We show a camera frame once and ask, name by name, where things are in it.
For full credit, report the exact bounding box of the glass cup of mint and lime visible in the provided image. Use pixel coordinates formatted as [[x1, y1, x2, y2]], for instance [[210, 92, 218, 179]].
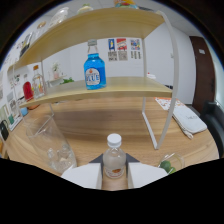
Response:
[[158, 152, 185, 175]]

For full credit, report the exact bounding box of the clear bottle with red label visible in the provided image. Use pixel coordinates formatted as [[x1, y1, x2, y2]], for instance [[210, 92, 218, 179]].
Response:
[[102, 133, 128, 180]]

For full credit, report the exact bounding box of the silver soda water can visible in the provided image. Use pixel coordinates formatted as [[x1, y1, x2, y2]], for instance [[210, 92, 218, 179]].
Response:
[[19, 32, 34, 58]]

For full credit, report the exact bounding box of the clear drinking glass with ice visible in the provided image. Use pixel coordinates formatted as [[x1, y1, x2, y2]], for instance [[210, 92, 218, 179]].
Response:
[[25, 114, 78, 174]]

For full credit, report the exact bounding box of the white pouch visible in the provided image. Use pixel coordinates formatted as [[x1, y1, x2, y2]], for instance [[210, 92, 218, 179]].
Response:
[[172, 104, 208, 139]]

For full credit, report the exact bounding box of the orange and white leaflet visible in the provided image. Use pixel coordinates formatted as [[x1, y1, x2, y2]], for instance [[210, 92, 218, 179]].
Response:
[[154, 97, 183, 111]]

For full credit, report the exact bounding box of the black chair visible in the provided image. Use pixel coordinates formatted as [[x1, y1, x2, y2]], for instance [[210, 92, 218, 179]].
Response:
[[199, 100, 224, 158]]

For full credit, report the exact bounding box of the light blue small bottle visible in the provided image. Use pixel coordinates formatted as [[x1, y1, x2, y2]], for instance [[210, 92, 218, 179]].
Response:
[[19, 106, 29, 117]]

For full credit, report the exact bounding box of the black kettle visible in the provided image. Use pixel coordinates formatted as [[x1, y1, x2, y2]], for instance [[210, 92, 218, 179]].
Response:
[[0, 119, 10, 141]]

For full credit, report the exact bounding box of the white two-tier wooden shelf rack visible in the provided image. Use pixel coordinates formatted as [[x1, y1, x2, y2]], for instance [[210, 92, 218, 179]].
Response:
[[7, 7, 181, 151]]

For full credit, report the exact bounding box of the green potted plant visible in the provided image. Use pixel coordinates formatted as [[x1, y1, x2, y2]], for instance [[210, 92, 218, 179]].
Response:
[[61, 77, 76, 85]]

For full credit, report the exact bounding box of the clear bottle with brown cap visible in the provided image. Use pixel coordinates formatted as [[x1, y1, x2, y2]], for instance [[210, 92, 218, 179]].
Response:
[[31, 64, 46, 100]]

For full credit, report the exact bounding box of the red liquid bottle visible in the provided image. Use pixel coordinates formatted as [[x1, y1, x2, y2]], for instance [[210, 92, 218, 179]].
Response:
[[22, 73, 35, 102]]

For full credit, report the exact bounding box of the blue liquid bottle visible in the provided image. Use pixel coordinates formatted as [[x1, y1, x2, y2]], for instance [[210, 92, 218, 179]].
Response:
[[83, 38, 107, 91]]

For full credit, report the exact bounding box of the brown door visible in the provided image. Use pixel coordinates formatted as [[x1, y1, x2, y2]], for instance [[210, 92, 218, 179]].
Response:
[[189, 35, 217, 114]]

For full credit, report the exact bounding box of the glass jar with cork lid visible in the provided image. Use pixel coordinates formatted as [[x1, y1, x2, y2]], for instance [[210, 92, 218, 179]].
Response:
[[35, 20, 48, 34]]

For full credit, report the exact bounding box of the clear bottle with green cap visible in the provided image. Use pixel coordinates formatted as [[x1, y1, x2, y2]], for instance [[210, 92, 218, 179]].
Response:
[[77, 3, 94, 14]]

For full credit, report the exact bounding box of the yellow snack can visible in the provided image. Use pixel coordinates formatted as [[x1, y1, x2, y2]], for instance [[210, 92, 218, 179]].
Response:
[[113, 0, 139, 9]]

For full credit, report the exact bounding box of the blue and white wall poster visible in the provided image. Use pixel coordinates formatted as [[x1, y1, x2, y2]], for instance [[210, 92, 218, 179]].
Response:
[[129, 38, 142, 60]]

